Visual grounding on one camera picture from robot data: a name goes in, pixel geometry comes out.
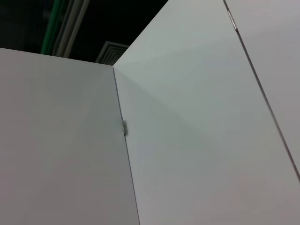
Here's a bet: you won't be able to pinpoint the small metal partition hinge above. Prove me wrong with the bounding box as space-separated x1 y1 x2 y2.
120 119 130 137
227 9 239 32

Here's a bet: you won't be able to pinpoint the white folding partition screen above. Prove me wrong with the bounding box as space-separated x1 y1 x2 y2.
0 0 300 225

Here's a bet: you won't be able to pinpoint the white ceiling air vent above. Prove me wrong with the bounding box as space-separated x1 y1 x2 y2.
95 41 130 65

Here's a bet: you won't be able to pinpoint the white ceiling pipe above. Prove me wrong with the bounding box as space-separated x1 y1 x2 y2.
52 0 81 57
61 0 91 58

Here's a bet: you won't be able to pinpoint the green ceiling pipe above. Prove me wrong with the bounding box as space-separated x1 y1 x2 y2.
39 0 64 56

